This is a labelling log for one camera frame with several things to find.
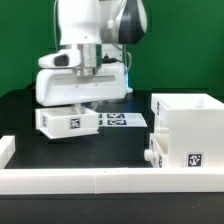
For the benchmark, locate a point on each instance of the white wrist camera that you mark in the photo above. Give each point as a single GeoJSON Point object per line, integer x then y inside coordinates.
{"type": "Point", "coordinates": [65, 58]}

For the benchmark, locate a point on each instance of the white U-shaped boundary fence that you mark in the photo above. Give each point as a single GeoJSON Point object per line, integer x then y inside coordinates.
{"type": "Point", "coordinates": [103, 180]}

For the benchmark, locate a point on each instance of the white drawer box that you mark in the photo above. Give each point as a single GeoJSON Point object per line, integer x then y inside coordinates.
{"type": "Point", "coordinates": [157, 153]}
{"type": "Point", "coordinates": [63, 122]}

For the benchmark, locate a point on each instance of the white drawer cabinet frame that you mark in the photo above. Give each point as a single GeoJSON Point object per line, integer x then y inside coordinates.
{"type": "Point", "coordinates": [194, 124]}

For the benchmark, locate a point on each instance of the white sheet with markers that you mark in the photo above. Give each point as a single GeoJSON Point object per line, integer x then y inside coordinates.
{"type": "Point", "coordinates": [121, 120]}

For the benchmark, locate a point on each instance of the white drawer box front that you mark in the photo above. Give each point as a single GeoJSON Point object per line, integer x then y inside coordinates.
{"type": "Point", "coordinates": [157, 153]}

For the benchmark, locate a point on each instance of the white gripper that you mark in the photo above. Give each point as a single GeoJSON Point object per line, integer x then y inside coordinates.
{"type": "Point", "coordinates": [63, 86]}

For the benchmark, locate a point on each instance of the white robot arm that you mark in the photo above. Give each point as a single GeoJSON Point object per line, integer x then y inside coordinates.
{"type": "Point", "coordinates": [77, 73]}

